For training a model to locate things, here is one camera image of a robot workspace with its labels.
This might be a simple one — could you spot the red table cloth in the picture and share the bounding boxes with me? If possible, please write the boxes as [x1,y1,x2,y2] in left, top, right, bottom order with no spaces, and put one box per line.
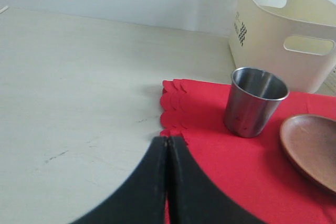
[160,79,335,223]

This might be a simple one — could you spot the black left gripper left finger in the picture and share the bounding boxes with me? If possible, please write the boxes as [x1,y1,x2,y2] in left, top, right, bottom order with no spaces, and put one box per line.
[73,136,167,223]

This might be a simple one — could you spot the cream plastic storage bin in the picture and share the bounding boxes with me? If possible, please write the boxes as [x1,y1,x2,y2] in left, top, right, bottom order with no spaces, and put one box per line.
[229,0,335,93]

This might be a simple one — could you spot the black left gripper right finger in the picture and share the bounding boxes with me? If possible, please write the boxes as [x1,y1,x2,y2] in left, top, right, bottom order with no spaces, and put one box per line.
[166,136,264,223]

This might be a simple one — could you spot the white perforated plastic basket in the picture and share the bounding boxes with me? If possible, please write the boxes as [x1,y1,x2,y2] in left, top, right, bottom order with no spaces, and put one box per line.
[324,68,336,92]

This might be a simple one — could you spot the brown wooden plate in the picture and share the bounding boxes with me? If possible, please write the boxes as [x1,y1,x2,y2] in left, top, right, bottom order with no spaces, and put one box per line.
[279,114,335,195]

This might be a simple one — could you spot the stainless steel cup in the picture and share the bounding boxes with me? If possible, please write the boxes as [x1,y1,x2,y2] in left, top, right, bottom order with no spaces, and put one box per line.
[224,67,290,138]

